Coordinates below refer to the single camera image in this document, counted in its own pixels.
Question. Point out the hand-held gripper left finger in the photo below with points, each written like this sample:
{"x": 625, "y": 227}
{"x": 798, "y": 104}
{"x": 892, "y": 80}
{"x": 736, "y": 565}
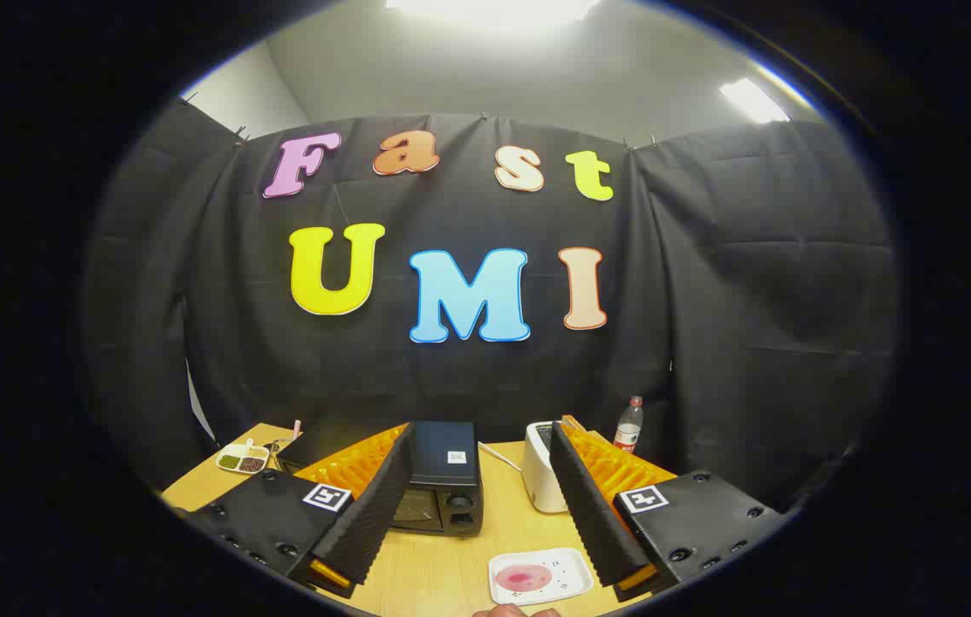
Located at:
{"x": 374, "y": 523}

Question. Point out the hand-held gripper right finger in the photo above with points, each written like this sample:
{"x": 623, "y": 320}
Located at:
{"x": 592, "y": 514}

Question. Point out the white square plate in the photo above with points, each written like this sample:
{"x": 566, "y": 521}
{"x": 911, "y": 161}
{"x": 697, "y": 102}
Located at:
{"x": 571, "y": 570}

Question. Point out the pink ham slice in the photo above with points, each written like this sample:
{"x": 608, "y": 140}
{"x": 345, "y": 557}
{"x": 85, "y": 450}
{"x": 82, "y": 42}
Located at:
{"x": 524, "y": 578}

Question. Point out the black toaster oven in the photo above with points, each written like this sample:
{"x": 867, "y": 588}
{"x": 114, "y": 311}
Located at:
{"x": 442, "y": 454}

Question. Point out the white pop-up toaster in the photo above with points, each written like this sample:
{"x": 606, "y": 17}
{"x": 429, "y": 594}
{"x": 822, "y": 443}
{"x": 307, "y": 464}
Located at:
{"x": 541, "y": 480}

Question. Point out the clear plastic bottle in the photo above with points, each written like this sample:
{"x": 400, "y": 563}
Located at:
{"x": 628, "y": 428}

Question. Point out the white divided dish with beans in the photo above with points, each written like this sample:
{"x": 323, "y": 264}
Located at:
{"x": 242, "y": 461}

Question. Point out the ceiling light panel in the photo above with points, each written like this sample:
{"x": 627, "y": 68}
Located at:
{"x": 494, "y": 8}
{"x": 751, "y": 100}

